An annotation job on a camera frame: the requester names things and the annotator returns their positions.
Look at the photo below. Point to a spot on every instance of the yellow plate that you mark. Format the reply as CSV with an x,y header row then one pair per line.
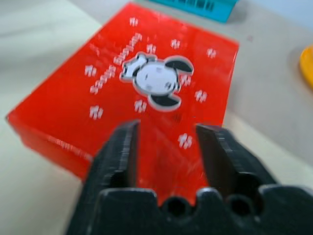
x,y
307,66

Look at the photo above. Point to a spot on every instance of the orange shoe box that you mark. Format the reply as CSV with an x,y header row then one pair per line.
x,y
73,98

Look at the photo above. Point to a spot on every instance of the blue cardboard box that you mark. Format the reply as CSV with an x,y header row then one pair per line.
x,y
220,11

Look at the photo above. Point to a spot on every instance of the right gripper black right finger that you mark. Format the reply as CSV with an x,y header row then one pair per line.
x,y
227,156

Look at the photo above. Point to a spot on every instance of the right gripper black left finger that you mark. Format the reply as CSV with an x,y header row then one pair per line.
x,y
110,156

